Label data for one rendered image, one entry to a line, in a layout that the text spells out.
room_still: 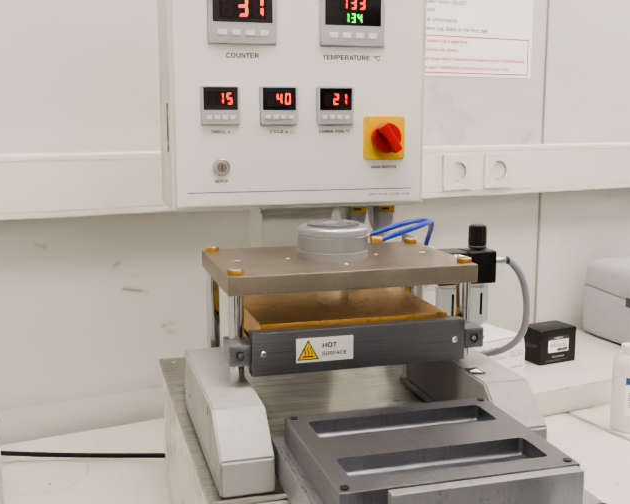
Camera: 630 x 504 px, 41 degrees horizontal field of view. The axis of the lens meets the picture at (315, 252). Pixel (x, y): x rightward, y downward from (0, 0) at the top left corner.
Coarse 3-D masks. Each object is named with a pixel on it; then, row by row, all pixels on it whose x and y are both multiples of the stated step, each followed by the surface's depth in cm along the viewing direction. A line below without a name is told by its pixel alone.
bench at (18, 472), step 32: (576, 416) 145; (608, 416) 145; (0, 448) 131; (32, 448) 131; (64, 448) 131; (96, 448) 131; (128, 448) 131; (160, 448) 131; (576, 448) 131; (608, 448) 131; (32, 480) 119; (64, 480) 119; (96, 480) 119; (128, 480) 119; (160, 480) 119; (608, 480) 119
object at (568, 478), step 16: (288, 448) 75; (288, 464) 71; (288, 480) 71; (304, 480) 68; (464, 480) 59; (480, 480) 59; (496, 480) 59; (512, 480) 59; (528, 480) 59; (544, 480) 60; (560, 480) 60; (576, 480) 61; (288, 496) 71; (304, 496) 66; (400, 496) 57; (416, 496) 57; (432, 496) 58; (448, 496) 58; (464, 496) 58; (480, 496) 59; (496, 496) 59; (512, 496) 59; (528, 496) 60; (544, 496) 60; (560, 496) 60; (576, 496) 61; (592, 496) 65
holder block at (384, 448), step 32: (288, 416) 76; (320, 416) 76; (352, 416) 76; (384, 416) 77; (416, 416) 77; (448, 416) 78; (480, 416) 78; (320, 448) 69; (352, 448) 69; (384, 448) 69; (416, 448) 69; (448, 448) 69; (480, 448) 70; (512, 448) 71; (544, 448) 69; (320, 480) 65; (352, 480) 62; (384, 480) 62; (416, 480) 62; (448, 480) 63
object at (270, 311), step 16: (384, 288) 101; (400, 288) 101; (256, 304) 93; (272, 304) 93; (288, 304) 93; (304, 304) 93; (320, 304) 93; (336, 304) 93; (352, 304) 93; (368, 304) 93; (384, 304) 93; (400, 304) 93; (416, 304) 93; (256, 320) 85; (272, 320) 85; (288, 320) 85; (304, 320) 85; (320, 320) 85; (336, 320) 86; (352, 320) 86; (368, 320) 87; (384, 320) 87
